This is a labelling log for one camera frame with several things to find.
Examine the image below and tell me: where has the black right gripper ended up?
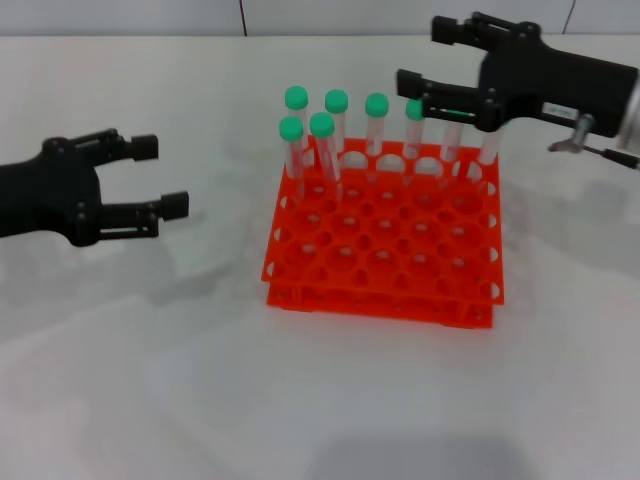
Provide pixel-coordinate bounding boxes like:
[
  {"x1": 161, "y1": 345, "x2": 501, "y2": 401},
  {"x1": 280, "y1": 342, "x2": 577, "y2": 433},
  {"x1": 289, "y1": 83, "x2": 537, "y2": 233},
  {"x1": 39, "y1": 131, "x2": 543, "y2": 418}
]
[{"x1": 396, "y1": 11, "x2": 640, "y2": 140}]

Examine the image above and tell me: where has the orange test tube rack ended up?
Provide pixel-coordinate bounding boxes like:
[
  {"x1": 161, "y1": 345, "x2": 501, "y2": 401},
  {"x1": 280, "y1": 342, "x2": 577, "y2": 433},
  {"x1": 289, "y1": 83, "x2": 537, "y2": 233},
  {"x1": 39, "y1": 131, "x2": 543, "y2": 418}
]
[{"x1": 261, "y1": 137, "x2": 505, "y2": 332}]

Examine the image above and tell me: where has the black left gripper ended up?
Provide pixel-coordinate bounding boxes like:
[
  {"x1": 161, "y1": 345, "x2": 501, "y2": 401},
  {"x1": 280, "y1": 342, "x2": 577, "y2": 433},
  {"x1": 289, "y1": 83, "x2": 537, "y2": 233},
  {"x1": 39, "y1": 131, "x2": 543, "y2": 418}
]
[{"x1": 0, "y1": 127, "x2": 191, "y2": 248}]

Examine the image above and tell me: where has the clear test tube green cap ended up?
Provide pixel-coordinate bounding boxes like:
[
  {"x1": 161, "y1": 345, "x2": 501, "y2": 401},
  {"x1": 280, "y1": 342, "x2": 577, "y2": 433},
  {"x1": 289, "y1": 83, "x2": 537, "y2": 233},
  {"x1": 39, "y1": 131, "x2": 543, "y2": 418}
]
[
  {"x1": 283, "y1": 85, "x2": 310, "y2": 166},
  {"x1": 364, "y1": 92, "x2": 391, "y2": 181},
  {"x1": 403, "y1": 98, "x2": 426, "y2": 184},
  {"x1": 309, "y1": 111, "x2": 346, "y2": 201},
  {"x1": 467, "y1": 127, "x2": 504, "y2": 191},
  {"x1": 439, "y1": 110, "x2": 465, "y2": 189},
  {"x1": 324, "y1": 89, "x2": 350, "y2": 166},
  {"x1": 278, "y1": 116, "x2": 305, "y2": 201}
]

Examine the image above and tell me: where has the right arm black connector cable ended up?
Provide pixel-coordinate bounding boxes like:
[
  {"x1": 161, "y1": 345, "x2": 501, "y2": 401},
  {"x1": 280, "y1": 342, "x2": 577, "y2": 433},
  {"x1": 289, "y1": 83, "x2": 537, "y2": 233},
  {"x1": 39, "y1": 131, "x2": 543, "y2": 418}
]
[{"x1": 589, "y1": 144, "x2": 640, "y2": 172}]

